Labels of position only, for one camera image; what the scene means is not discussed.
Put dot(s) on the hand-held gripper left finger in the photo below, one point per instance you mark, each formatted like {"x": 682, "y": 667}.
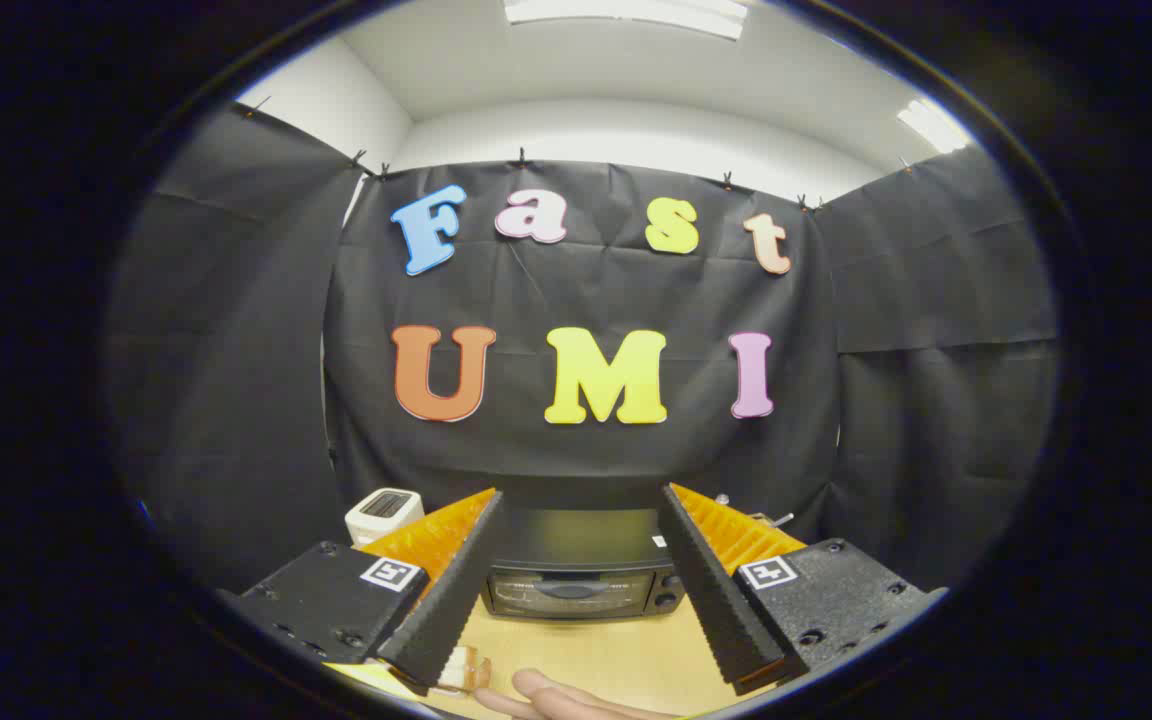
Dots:
{"x": 451, "y": 600}

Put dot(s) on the small ceiling light panel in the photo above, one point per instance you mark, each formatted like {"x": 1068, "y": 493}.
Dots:
{"x": 931, "y": 125}

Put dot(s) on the black toaster oven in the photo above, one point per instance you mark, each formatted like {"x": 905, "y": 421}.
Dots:
{"x": 576, "y": 545}

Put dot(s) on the white pop-up toaster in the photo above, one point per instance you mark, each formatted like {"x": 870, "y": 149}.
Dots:
{"x": 383, "y": 515}

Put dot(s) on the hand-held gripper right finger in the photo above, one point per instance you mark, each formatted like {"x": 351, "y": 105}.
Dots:
{"x": 716, "y": 600}

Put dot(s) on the long ceiling light panel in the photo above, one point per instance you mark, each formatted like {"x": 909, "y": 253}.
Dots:
{"x": 626, "y": 12}

